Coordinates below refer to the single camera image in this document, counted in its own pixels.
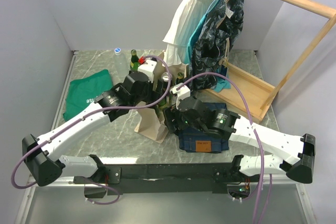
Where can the clear bottle blue cap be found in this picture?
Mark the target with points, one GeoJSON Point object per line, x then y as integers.
{"type": "Point", "coordinates": [120, 62]}

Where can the white pleated garment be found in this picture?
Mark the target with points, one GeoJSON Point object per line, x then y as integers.
{"type": "Point", "coordinates": [184, 23]}

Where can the dark can silver top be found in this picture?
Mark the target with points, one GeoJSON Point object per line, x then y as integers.
{"type": "Point", "coordinates": [165, 80]}

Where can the black base bar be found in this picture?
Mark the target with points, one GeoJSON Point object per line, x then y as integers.
{"type": "Point", "coordinates": [174, 178]}

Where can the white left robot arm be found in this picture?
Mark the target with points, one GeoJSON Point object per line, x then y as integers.
{"type": "Point", "coordinates": [45, 155]}

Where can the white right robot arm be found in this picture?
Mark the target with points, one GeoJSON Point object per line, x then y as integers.
{"type": "Point", "coordinates": [286, 154]}

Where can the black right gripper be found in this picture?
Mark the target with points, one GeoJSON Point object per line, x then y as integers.
{"type": "Point", "coordinates": [170, 114]}

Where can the dark patterned shirt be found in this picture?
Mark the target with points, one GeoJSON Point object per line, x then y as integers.
{"type": "Point", "coordinates": [235, 12]}

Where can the green t-shirt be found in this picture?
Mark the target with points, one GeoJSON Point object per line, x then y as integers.
{"type": "Point", "coordinates": [83, 92]}

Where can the green glass bottle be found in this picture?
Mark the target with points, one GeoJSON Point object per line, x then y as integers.
{"type": "Point", "coordinates": [134, 62]}
{"type": "Point", "coordinates": [179, 78]}

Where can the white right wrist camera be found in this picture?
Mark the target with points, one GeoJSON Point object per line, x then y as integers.
{"type": "Point", "coordinates": [179, 93]}

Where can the folded blue jeans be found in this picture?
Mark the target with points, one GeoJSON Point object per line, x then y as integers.
{"type": "Point", "coordinates": [192, 141]}

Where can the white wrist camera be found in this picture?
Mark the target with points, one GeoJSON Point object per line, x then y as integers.
{"type": "Point", "coordinates": [148, 68]}
{"type": "Point", "coordinates": [179, 93]}

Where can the wooden clothes rack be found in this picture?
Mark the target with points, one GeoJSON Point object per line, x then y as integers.
{"type": "Point", "coordinates": [291, 60]}

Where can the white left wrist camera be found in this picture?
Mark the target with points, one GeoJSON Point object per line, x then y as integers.
{"type": "Point", "coordinates": [148, 68]}

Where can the teal garment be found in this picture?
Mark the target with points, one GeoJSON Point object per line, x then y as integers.
{"type": "Point", "coordinates": [210, 42]}

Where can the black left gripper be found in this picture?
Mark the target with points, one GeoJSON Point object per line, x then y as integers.
{"type": "Point", "coordinates": [153, 96]}

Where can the beige canvas tote bag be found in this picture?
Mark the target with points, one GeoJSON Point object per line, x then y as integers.
{"type": "Point", "coordinates": [151, 124]}

